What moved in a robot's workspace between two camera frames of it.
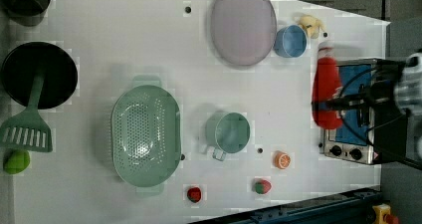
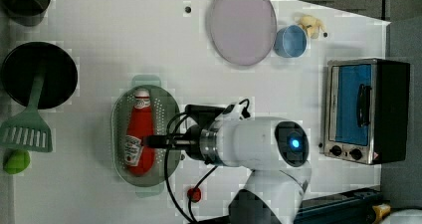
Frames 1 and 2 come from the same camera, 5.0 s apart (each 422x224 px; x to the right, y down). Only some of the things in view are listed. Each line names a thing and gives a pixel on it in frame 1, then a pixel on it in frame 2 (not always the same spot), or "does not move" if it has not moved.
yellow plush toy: [312, 25] does not move
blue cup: [290, 41] does not move
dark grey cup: [25, 4] does not move
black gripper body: [376, 98] to [191, 140]
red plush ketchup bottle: [326, 83] to [139, 159]
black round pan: [21, 65] does not move
